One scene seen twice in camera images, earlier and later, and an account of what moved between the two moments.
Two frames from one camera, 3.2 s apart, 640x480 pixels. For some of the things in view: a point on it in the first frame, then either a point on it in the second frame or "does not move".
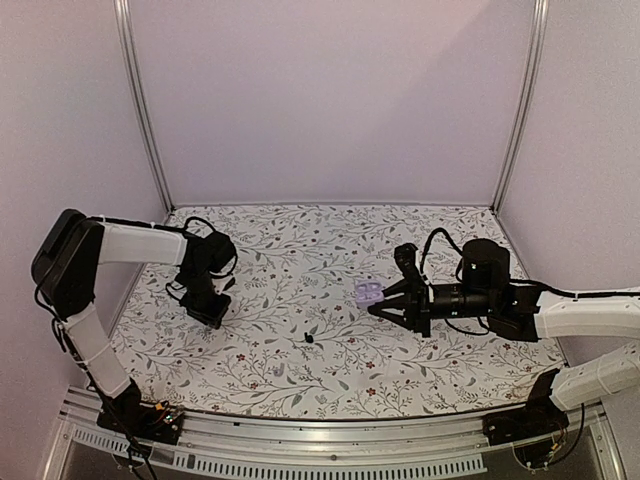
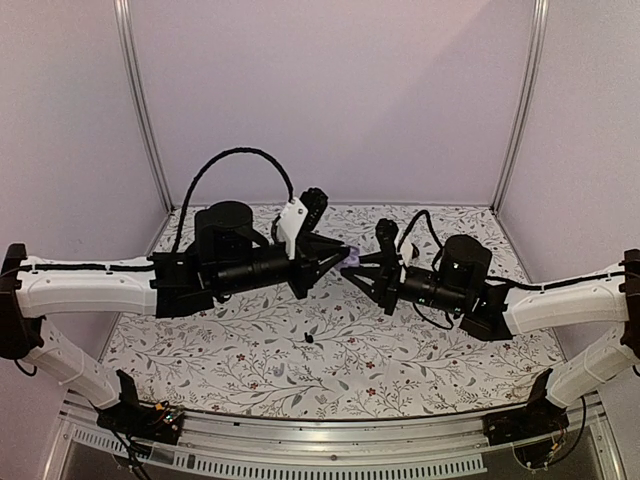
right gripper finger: (408, 318) to (374, 281)
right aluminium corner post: (541, 11) does not move
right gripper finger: (402, 286) to (387, 259)
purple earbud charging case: (368, 292) to (352, 260)
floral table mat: (299, 339) does not move
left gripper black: (211, 317) to (316, 249)
